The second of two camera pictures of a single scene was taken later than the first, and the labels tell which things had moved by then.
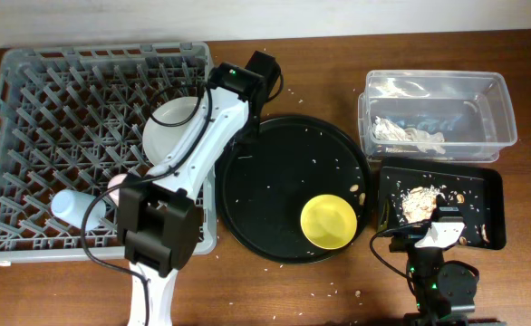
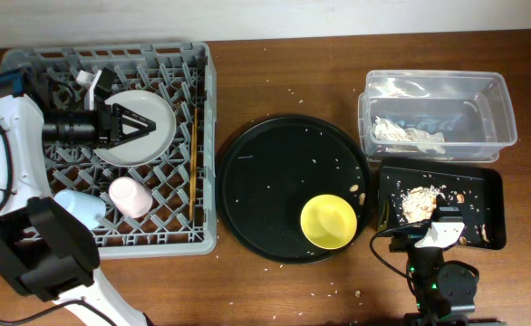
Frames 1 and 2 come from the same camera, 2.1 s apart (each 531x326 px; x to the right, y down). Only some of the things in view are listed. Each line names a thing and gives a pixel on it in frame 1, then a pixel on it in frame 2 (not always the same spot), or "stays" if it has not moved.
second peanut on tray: (362, 198) stays
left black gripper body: (250, 130) to (82, 126)
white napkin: (427, 141) stays
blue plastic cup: (72, 206) stays
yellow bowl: (328, 222) stays
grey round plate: (159, 135) to (148, 148)
